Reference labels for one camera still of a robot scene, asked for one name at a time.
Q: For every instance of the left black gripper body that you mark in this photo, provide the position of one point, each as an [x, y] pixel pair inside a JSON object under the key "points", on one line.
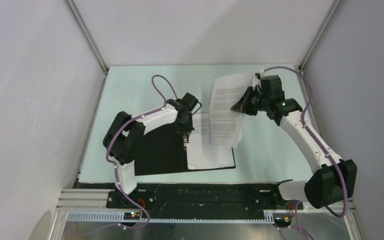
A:
{"points": [[187, 123]]}

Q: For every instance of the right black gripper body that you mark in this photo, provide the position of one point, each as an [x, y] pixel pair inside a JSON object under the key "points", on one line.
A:
{"points": [[262, 101]]}

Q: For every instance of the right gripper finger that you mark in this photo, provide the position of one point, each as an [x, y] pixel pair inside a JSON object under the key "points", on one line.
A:
{"points": [[247, 97], [247, 108]]}

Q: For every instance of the printed paper sheet top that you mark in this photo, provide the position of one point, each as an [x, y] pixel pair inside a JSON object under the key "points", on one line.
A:
{"points": [[226, 125]]}

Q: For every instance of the red folder black inside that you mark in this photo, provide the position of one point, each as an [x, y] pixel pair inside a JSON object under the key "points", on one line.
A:
{"points": [[162, 152]]}

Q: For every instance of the white paper sheet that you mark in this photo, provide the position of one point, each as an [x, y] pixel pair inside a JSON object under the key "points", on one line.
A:
{"points": [[201, 155]]}

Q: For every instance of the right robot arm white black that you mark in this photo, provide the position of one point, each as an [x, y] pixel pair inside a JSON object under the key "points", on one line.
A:
{"points": [[333, 178]]}

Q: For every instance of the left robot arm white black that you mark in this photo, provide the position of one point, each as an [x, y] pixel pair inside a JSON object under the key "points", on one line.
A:
{"points": [[124, 138]]}

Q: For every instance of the metal folder clip mechanism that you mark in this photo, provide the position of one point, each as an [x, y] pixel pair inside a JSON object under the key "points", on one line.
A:
{"points": [[185, 141]]}

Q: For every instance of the left circuit board with leds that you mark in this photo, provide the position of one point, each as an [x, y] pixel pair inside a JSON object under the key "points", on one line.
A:
{"points": [[132, 215]]}

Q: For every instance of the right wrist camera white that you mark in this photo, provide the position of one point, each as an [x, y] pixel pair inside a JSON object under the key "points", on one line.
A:
{"points": [[261, 73]]}

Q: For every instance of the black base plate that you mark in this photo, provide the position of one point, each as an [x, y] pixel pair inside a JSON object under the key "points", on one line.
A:
{"points": [[241, 201]]}

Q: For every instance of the grey slotted cable duct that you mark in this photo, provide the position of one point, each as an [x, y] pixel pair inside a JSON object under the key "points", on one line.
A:
{"points": [[121, 217]]}

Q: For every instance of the right aluminium frame post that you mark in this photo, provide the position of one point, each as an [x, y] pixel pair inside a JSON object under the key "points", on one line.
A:
{"points": [[321, 32]]}

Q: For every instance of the aluminium frame post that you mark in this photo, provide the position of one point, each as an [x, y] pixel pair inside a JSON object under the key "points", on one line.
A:
{"points": [[321, 32], [86, 34]]}

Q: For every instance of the right circuit board with wires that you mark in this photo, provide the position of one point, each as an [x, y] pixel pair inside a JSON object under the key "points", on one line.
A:
{"points": [[282, 222]]}

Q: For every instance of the left aluminium frame post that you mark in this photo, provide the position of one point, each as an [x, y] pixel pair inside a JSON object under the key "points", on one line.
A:
{"points": [[86, 34]]}

